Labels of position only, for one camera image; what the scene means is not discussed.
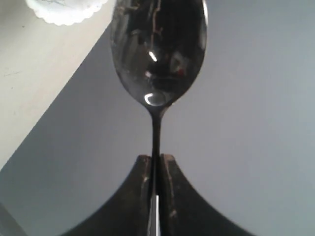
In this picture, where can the white plastic flower pot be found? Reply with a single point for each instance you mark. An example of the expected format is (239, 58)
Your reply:
(64, 12)

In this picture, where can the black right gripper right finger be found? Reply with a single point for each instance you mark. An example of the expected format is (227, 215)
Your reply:
(183, 212)

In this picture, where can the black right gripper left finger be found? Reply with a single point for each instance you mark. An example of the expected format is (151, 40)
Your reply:
(126, 213)

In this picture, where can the steel spork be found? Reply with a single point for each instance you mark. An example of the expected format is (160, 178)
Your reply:
(158, 48)

